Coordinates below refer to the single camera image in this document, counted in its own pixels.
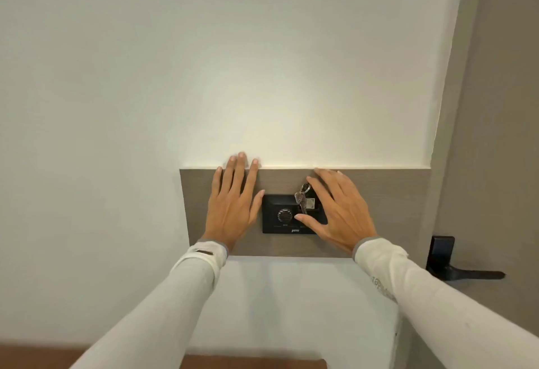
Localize person's right hand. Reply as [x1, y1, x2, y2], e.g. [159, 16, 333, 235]
[293, 167, 378, 255]

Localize person's left hand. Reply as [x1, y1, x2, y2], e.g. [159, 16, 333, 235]
[202, 152, 266, 252]

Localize silver keys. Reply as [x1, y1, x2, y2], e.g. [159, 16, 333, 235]
[294, 182, 312, 216]

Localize person's right forearm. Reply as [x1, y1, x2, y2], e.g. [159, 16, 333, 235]
[352, 237, 539, 369]

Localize person's left forearm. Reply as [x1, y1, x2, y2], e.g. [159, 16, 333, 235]
[69, 240, 230, 369]

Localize black control panel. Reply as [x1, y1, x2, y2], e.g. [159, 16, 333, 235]
[261, 194, 328, 235]

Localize grey door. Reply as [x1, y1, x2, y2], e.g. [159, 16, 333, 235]
[430, 0, 539, 340]

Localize grey wooden wall panel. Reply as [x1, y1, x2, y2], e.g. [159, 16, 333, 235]
[179, 167, 432, 259]

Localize grey door frame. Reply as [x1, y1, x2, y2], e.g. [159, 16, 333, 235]
[402, 0, 487, 369]

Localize black door handle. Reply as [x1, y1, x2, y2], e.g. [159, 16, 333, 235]
[425, 236, 506, 282]

